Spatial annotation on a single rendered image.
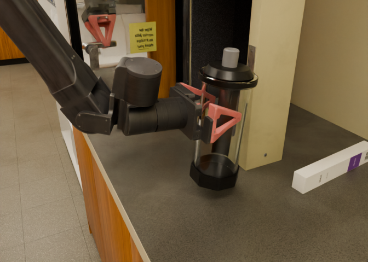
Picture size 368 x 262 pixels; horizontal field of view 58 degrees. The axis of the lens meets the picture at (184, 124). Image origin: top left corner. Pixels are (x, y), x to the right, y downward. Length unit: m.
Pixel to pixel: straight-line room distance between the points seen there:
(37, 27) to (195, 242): 0.43
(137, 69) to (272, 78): 0.34
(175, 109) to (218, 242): 0.25
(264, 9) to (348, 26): 0.45
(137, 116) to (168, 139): 0.41
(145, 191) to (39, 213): 1.61
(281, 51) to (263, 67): 0.05
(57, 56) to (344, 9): 0.83
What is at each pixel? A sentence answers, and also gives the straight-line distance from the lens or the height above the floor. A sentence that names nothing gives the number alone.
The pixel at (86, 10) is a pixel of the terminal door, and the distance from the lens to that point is 0.83.
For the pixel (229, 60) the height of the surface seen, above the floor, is 1.23.
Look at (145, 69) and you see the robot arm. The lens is 0.50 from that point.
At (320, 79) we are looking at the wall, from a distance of 1.18.
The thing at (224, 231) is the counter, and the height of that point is 0.94.
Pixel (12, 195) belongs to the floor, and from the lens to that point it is 2.53.
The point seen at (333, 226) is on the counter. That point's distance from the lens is 0.71.
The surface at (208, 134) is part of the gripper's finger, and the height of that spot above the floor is 1.13.
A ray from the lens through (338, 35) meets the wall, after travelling 1.12.
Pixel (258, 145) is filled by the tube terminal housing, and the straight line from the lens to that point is 0.80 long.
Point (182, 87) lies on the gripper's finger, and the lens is 0.62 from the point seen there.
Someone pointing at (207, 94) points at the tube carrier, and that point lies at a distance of 0.60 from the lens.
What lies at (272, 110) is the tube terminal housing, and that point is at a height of 1.09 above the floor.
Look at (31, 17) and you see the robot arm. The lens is 0.52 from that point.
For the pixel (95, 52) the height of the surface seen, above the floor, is 1.20.
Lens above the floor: 1.39
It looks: 26 degrees down
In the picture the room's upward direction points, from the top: straight up
